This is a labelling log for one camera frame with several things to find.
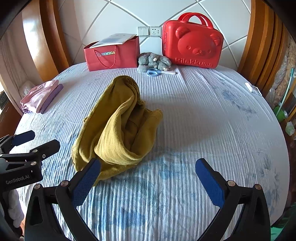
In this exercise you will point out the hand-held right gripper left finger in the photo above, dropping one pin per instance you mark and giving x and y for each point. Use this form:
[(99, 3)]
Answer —
[(86, 183)]

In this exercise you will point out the black box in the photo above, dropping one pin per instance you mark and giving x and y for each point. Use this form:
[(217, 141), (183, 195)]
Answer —
[(2, 100)]

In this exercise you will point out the white papers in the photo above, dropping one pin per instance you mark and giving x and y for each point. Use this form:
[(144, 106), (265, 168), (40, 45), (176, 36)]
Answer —
[(113, 39)]

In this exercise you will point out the small white packet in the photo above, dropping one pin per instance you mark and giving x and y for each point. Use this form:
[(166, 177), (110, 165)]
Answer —
[(252, 89)]

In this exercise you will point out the wooden headboard post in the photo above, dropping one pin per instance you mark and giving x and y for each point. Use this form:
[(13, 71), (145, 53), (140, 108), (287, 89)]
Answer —
[(46, 34), (261, 41)]

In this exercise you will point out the mustard yellow shirt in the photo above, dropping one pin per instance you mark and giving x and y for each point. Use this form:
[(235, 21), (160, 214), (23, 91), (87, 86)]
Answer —
[(115, 129)]

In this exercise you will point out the grey plush toy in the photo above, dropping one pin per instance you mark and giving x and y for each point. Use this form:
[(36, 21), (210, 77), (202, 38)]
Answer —
[(152, 60)]

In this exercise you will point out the white wall socket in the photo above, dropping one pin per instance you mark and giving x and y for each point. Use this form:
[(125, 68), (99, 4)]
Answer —
[(155, 31)]

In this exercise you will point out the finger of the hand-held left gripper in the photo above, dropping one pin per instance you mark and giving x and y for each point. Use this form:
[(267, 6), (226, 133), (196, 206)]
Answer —
[(49, 147), (24, 137)]

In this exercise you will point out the white light switch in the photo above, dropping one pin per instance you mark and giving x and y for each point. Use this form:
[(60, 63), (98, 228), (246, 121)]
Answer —
[(143, 31)]

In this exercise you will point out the folded pink garment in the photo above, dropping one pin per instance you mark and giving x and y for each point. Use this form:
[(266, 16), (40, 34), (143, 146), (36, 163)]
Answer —
[(39, 95)]

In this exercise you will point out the folded purple garment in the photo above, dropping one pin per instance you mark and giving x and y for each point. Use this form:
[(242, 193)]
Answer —
[(52, 99)]

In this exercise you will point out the red paper bag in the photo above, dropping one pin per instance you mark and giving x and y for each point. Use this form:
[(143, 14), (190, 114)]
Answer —
[(120, 59)]

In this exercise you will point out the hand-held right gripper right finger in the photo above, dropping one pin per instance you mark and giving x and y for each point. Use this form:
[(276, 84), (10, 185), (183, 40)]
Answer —
[(208, 183)]

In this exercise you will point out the red bear suitcase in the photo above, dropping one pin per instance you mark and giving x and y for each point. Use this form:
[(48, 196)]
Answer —
[(194, 44)]

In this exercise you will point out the white padded headboard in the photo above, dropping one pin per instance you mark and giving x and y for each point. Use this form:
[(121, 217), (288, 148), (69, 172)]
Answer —
[(104, 18)]

